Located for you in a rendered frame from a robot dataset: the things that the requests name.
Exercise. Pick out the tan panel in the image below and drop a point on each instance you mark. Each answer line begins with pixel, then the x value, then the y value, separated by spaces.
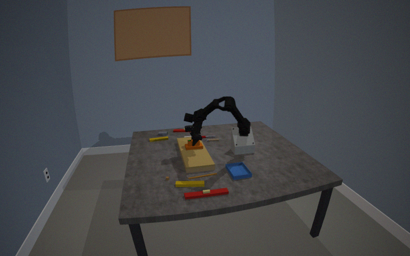
pixel 197 160

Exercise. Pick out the blue shallow tray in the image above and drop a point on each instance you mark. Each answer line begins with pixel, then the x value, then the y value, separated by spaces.
pixel 238 171

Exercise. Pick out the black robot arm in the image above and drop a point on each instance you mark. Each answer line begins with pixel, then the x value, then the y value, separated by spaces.
pixel 200 115

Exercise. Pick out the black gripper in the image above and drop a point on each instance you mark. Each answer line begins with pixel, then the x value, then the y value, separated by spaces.
pixel 195 136

